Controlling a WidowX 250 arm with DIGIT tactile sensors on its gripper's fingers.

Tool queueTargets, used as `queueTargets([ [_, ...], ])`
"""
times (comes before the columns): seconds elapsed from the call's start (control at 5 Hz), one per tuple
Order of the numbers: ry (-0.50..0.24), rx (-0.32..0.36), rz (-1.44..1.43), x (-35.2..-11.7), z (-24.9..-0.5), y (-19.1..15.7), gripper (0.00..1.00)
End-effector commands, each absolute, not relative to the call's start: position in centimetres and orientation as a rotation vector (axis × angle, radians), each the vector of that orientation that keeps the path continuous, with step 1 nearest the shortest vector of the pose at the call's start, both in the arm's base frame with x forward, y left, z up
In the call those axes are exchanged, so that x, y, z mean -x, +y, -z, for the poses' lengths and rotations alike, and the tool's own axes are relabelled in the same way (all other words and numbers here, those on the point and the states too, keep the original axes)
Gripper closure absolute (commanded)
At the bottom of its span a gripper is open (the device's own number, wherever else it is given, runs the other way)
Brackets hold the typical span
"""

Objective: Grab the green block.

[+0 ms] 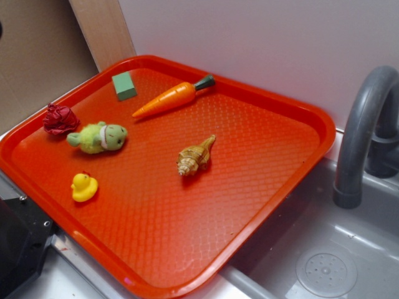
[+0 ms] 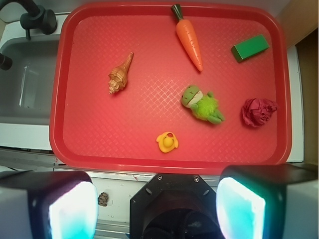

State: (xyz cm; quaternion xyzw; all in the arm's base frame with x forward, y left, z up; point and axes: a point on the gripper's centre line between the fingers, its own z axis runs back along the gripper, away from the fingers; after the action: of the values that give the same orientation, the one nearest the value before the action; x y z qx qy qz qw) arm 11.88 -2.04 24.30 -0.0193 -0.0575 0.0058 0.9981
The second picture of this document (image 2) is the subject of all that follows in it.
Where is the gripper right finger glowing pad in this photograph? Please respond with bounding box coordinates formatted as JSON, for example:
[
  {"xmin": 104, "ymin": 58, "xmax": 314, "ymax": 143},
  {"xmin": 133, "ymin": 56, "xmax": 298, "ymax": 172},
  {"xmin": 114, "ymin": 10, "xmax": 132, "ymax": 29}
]
[{"xmin": 216, "ymin": 163, "xmax": 319, "ymax": 239}]

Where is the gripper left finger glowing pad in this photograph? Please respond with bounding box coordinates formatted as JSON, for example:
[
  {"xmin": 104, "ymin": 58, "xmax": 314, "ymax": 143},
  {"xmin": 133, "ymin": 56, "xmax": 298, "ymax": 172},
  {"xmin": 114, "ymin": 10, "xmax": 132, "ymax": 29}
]
[{"xmin": 0, "ymin": 171, "xmax": 98, "ymax": 239}]

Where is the green rectangular block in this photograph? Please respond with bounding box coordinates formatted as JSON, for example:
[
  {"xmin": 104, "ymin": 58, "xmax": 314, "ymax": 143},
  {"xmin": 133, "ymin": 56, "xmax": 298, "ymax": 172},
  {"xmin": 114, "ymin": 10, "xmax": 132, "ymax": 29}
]
[{"xmin": 231, "ymin": 34, "xmax": 270, "ymax": 63}]

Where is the small brown pinecone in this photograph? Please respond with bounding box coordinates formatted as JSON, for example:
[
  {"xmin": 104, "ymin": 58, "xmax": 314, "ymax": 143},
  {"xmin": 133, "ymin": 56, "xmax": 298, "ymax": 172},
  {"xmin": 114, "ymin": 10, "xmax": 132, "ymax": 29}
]
[{"xmin": 98, "ymin": 192, "xmax": 109, "ymax": 207}]

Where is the crumpled dark red paper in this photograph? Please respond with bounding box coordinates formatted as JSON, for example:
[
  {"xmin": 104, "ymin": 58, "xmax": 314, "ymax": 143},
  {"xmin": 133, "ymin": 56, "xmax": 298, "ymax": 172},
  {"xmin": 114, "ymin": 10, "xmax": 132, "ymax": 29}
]
[{"xmin": 242, "ymin": 98, "xmax": 278, "ymax": 127}]

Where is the grey sink basin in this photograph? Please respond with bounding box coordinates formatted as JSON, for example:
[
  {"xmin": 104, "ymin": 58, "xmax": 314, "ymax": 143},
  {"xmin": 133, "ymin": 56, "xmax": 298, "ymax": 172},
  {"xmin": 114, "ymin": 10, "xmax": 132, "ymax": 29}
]
[{"xmin": 0, "ymin": 35, "xmax": 59, "ymax": 125}]

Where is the green plush frog toy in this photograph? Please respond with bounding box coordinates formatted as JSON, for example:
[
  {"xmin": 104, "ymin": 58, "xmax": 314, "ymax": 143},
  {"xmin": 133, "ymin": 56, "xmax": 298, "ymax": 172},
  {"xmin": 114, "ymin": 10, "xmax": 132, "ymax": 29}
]
[{"xmin": 181, "ymin": 85, "xmax": 225, "ymax": 124}]

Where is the yellow rubber duck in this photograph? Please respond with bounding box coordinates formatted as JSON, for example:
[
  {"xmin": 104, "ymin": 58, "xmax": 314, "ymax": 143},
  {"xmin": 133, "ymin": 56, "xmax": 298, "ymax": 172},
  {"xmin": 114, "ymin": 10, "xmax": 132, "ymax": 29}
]
[{"xmin": 156, "ymin": 131, "xmax": 179, "ymax": 153}]

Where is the golden spiral seashell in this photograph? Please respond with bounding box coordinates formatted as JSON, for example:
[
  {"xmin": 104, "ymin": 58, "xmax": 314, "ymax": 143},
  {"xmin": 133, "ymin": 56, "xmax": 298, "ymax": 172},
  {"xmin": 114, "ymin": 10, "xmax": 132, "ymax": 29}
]
[{"xmin": 108, "ymin": 52, "xmax": 134, "ymax": 94}]

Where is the red plastic tray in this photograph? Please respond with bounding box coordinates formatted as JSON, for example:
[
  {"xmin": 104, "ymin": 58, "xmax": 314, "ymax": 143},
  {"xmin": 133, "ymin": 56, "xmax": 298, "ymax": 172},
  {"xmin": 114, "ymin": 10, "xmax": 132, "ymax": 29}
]
[{"xmin": 49, "ymin": 2, "xmax": 292, "ymax": 175}]

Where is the black faucet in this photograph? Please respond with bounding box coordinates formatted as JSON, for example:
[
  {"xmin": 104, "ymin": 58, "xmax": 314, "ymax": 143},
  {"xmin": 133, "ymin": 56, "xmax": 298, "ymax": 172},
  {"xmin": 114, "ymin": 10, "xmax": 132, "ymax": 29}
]
[{"xmin": 0, "ymin": 0, "xmax": 58, "ymax": 71}]

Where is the orange toy carrot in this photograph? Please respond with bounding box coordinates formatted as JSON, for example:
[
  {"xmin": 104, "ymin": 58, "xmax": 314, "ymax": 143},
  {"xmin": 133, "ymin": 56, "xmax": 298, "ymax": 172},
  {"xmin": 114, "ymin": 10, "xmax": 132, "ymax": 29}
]
[{"xmin": 171, "ymin": 3, "xmax": 203, "ymax": 72}]

